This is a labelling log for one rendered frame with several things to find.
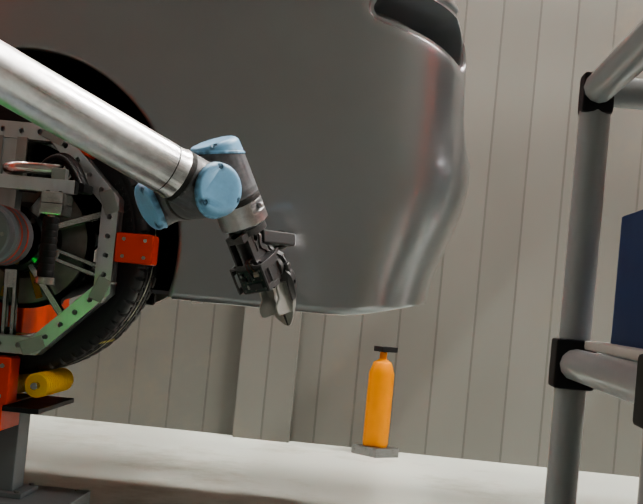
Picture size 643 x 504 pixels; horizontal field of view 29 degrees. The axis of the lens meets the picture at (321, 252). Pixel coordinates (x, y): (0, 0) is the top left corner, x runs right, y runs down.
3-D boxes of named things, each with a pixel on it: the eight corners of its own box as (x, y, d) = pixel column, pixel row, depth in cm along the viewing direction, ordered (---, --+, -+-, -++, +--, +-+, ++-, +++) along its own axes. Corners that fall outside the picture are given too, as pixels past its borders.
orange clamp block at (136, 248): (119, 262, 299) (156, 266, 298) (112, 261, 291) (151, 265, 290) (122, 233, 299) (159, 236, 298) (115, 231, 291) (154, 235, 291)
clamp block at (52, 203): (71, 218, 279) (74, 194, 279) (61, 215, 270) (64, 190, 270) (49, 216, 279) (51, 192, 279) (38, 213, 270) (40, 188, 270)
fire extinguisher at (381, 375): (397, 454, 658) (407, 347, 661) (398, 460, 634) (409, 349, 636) (351, 449, 660) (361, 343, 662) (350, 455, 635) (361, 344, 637)
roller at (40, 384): (75, 391, 318) (77, 368, 318) (44, 400, 289) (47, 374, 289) (52, 388, 318) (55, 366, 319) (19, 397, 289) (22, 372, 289)
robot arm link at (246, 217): (229, 197, 234) (271, 188, 229) (238, 221, 236) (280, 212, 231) (205, 216, 227) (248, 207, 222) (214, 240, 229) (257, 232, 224)
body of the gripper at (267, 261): (239, 298, 231) (215, 239, 228) (260, 278, 238) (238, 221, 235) (273, 293, 227) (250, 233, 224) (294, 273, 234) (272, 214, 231)
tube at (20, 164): (85, 188, 293) (90, 143, 293) (65, 180, 273) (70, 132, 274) (11, 181, 293) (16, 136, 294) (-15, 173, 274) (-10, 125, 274)
